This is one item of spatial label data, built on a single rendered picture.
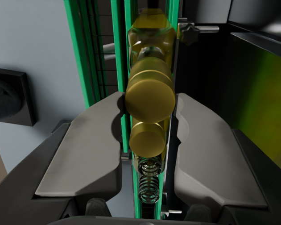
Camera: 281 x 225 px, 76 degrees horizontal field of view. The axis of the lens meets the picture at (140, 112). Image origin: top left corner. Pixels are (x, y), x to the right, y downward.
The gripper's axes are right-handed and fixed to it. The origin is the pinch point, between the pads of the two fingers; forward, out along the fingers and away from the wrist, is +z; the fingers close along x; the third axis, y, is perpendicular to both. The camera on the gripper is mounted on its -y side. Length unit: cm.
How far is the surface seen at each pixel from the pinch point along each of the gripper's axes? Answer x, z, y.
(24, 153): -54, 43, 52
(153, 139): 0.4, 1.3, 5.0
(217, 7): 12.4, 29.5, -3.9
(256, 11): 14.9, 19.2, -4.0
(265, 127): 12.0, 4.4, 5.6
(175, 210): 10, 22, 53
